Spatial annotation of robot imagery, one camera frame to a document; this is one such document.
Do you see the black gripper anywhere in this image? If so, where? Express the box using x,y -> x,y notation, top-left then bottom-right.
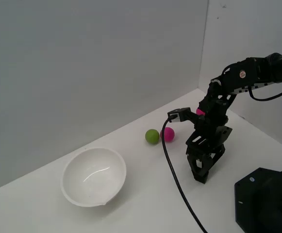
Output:
185,93 -> 233,182

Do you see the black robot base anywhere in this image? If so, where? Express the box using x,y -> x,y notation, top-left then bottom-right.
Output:
234,167 -> 282,233

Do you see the white bowl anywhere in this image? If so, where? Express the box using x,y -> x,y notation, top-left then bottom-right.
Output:
61,147 -> 127,208

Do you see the green ball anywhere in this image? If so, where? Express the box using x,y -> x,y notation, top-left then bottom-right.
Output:
145,129 -> 160,145

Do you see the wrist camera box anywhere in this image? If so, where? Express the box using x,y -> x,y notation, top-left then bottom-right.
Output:
167,106 -> 195,123

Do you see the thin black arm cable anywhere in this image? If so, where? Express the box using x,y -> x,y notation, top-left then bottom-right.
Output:
248,82 -> 282,102

